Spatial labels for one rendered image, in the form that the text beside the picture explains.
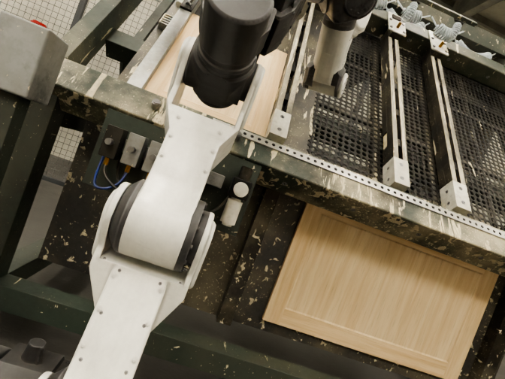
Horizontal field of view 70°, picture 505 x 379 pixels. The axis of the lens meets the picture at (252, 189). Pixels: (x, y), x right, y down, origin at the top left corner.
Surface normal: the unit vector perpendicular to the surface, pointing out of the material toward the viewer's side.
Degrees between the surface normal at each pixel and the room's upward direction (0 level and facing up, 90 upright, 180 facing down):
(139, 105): 51
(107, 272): 95
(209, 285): 90
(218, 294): 90
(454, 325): 90
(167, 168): 64
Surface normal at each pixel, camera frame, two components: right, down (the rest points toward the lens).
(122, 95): 0.30, -0.54
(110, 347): 0.25, -0.34
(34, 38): 0.11, 0.07
